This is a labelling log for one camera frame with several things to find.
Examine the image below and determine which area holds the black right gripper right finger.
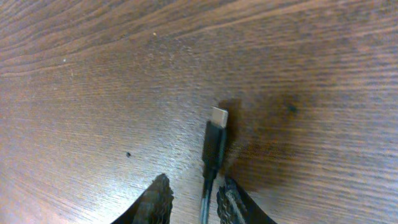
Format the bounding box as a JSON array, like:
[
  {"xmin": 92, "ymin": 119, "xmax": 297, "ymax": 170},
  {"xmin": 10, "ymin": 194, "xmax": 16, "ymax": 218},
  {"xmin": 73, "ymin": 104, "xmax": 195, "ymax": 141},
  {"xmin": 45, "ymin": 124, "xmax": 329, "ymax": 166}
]
[{"xmin": 216, "ymin": 177, "xmax": 277, "ymax": 224}]

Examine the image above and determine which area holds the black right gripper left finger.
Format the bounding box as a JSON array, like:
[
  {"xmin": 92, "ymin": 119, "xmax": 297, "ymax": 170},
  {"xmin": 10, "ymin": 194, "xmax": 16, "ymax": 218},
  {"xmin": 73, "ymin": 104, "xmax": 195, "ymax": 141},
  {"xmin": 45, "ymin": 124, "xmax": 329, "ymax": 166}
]
[{"xmin": 112, "ymin": 174, "xmax": 174, "ymax": 224}]

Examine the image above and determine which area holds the black charger cable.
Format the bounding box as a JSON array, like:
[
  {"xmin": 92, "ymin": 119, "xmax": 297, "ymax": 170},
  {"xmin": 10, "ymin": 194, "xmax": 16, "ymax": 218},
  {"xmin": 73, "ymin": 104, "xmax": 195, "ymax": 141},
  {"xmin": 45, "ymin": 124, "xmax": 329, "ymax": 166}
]
[{"xmin": 199, "ymin": 106, "xmax": 229, "ymax": 224}]

